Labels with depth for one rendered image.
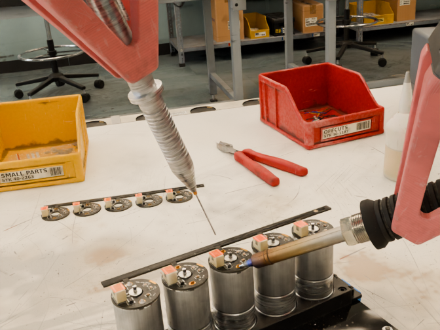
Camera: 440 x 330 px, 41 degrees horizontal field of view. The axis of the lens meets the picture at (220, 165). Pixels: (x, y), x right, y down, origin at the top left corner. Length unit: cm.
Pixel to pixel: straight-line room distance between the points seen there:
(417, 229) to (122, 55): 15
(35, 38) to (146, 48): 450
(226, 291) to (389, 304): 12
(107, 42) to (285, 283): 18
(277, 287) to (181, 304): 6
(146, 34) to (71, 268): 26
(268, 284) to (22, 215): 28
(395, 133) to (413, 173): 29
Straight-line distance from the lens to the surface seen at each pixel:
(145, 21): 24
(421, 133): 24
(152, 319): 31
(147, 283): 31
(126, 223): 51
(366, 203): 29
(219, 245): 34
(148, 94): 25
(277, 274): 33
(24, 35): 475
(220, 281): 32
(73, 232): 51
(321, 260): 35
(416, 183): 26
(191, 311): 31
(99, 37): 23
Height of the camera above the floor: 99
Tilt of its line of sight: 23 degrees down
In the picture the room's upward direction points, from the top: 4 degrees counter-clockwise
